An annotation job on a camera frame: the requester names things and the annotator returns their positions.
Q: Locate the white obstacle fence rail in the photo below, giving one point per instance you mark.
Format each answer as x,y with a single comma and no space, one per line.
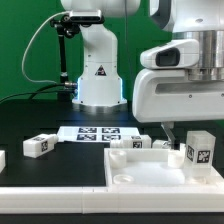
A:
31,200

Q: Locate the tag marker sheet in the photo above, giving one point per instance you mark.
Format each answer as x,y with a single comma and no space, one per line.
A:
94,134

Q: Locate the camera on black stand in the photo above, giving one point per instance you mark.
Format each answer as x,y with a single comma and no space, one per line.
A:
68,27

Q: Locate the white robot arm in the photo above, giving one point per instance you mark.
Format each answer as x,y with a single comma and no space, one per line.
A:
174,49

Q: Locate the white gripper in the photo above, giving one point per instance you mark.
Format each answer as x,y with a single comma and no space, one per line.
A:
167,95

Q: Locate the white square tabletop panel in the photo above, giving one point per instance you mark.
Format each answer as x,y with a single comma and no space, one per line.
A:
147,171

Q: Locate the white block left edge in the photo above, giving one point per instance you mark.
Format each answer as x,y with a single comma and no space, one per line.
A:
2,160

